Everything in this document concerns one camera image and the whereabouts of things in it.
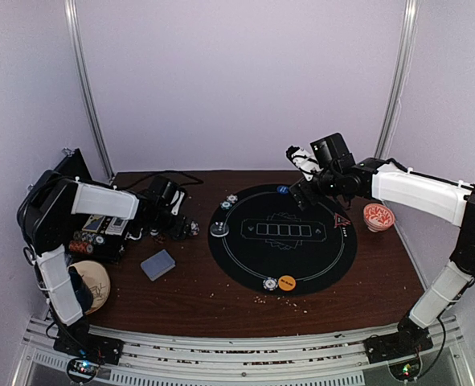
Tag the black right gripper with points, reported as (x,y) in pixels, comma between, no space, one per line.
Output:
(313,197)

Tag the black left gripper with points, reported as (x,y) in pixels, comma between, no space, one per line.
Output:
(181,229)

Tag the blue cream 10 chip stack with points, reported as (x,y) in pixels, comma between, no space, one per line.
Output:
(194,228)

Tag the blue small blind button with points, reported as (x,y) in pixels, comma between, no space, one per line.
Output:
(282,189)

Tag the clear acrylic dealer button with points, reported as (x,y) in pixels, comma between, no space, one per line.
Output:
(219,229)

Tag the red triangular all-in marker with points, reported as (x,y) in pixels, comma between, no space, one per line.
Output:
(341,221)

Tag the yellow big blind button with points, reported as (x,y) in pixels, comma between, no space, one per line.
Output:
(287,283)

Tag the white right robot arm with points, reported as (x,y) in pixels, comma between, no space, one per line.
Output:
(438,213)

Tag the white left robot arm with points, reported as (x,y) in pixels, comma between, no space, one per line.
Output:
(52,267)

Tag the blue playing card deck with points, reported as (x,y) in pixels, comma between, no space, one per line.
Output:
(157,265)

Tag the round black poker mat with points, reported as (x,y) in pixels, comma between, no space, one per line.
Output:
(270,236)

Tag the white playing card box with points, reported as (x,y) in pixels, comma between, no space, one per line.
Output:
(116,227)

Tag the red white patterned bowl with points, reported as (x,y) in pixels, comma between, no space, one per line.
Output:
(377,217)

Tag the black poker set case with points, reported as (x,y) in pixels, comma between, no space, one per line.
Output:
(49,220)

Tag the front chips row in case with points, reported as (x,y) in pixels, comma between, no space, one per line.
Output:
(92,238)

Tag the blue-backed playing card box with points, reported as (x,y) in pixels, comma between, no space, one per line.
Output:
(93,224)

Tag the beige patterned plate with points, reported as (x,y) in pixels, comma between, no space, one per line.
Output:
(97,279)

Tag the red 5 chips in case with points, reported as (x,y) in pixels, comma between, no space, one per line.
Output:
(81,247)

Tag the dark blue mug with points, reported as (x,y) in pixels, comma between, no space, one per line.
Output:
(81,290)

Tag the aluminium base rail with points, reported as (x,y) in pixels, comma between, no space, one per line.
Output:
(337,358)

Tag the aluminium frame post right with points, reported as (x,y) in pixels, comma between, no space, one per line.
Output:
(400,75)

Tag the aluminium frame post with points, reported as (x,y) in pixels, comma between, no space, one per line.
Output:
(400,75)
(72,21)

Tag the aluminium frame post left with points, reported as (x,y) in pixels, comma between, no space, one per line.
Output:
(72,21)

